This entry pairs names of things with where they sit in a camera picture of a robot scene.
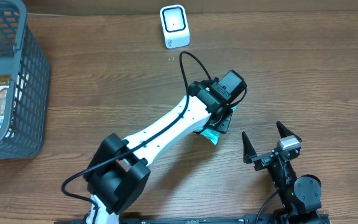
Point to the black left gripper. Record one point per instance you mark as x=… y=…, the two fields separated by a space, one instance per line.
x=224 y=123

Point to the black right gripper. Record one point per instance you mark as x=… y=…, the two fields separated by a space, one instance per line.
x=269 y=157

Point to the teal tissue packet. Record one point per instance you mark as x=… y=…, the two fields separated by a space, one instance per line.
x=214 y=134

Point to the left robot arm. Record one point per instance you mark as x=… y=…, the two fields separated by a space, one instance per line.
x=121 y=167

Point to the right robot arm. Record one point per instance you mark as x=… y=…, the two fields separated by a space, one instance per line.
x=300 y=196

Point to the white barcode scanner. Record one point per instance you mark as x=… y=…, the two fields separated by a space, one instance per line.
x=175 y=26

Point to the grey plastic mesh basket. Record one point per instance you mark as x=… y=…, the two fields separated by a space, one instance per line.
x=21 y=58

